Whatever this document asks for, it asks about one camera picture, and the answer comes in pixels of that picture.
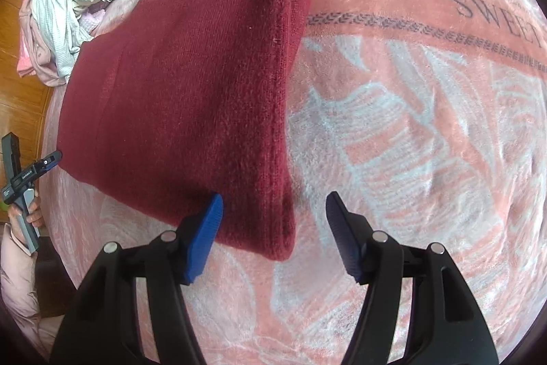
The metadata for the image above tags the pink printed blanket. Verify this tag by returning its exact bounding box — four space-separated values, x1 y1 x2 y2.
38 0 547 365

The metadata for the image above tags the pink garment pile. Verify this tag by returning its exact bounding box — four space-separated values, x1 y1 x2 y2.
17 0 105 88

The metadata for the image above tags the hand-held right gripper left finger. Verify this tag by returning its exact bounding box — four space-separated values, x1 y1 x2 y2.
49 193 225 365

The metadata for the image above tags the dark red knit sweater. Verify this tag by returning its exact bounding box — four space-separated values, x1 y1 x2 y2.
56 0 318 262

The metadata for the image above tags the person's left hand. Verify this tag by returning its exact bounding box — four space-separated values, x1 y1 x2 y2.
9 186 45 238

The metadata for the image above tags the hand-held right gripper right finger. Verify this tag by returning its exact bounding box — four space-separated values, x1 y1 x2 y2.
325 191 501 365

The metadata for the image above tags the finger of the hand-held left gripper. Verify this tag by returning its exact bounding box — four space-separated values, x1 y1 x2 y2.
1 133 22 178
32 150 63 178

